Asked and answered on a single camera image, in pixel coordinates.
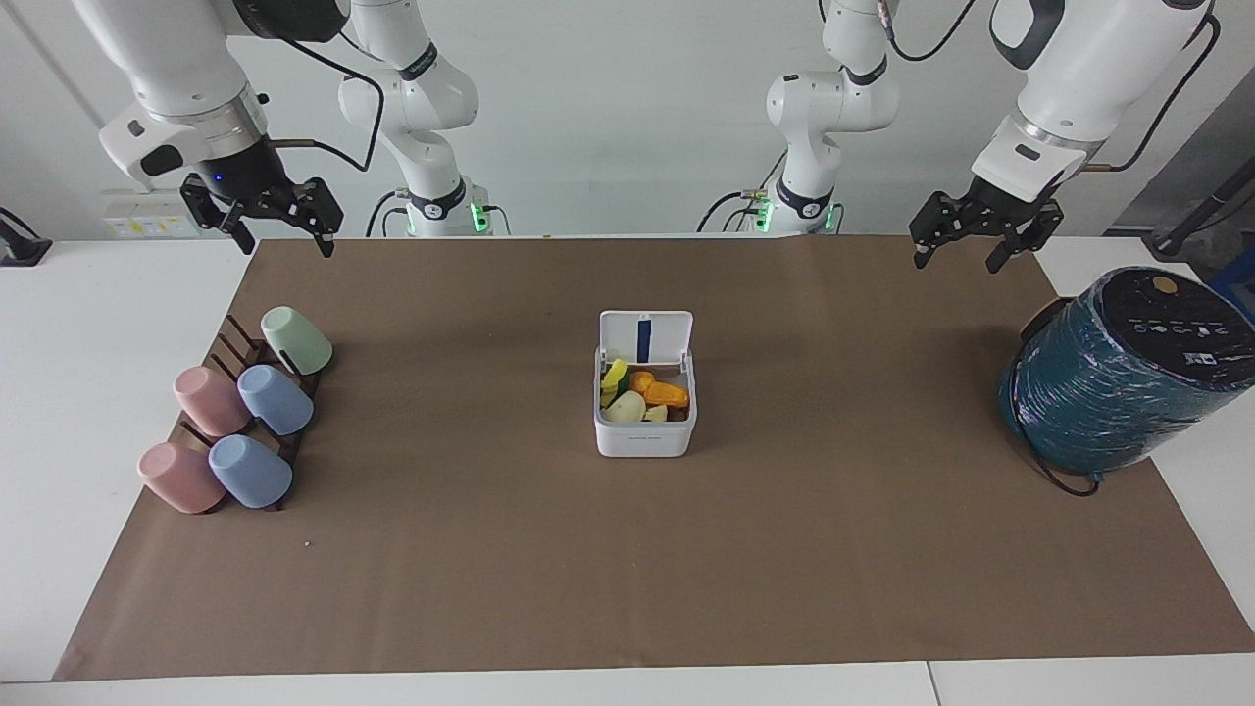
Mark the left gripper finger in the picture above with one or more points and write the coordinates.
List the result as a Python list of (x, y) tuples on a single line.
[(1029, 233), (943, 221)]

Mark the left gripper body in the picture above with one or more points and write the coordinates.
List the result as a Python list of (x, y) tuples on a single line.
[(1002, 201)]

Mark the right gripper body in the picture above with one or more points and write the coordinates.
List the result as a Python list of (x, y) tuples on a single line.
[(245, 172)]

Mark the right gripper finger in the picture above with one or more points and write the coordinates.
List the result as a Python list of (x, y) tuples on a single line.
[(316, 208), (208, 208)]

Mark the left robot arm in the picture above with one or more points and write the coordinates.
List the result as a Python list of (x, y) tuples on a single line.
[(1098, 69)]

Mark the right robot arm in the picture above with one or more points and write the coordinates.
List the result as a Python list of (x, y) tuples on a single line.
[(176, 59)]

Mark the white small trash can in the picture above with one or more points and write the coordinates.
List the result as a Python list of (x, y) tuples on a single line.
[(642, 439)]

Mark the brown wooden cup rack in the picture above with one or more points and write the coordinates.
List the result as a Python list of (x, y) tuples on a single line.
[(235, 339)]

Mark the green plastic cup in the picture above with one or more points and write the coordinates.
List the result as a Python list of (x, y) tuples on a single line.
[(299, 341)]

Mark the black stand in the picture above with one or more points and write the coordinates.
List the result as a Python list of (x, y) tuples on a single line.
[(22, 247), (1191, 221)]

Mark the teal wrapped round appliance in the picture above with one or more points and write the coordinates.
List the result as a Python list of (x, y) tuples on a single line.
[(1098, 392)]

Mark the pink plastic cup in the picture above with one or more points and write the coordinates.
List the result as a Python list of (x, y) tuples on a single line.
[(178, 479), (208, 400)]

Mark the blue plastic cup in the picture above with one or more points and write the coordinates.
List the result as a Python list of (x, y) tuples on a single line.
[(276, 400), (251, 473)]

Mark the large orange food scrap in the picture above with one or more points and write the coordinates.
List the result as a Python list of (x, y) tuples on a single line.
[(669, 395)]

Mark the yellow food scrap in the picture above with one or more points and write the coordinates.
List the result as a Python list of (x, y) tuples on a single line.
[(614, 373)]

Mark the small orange food scrap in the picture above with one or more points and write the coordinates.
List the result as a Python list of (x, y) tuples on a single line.
[(641, 381)]

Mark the small cream food scrap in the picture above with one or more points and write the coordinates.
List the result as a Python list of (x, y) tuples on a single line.
[(657, 414)]

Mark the large cream food scrap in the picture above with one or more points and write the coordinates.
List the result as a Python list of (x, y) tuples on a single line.
[(624, 408)]

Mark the white wall socket strip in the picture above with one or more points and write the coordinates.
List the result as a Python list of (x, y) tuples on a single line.
[(147, 221)]

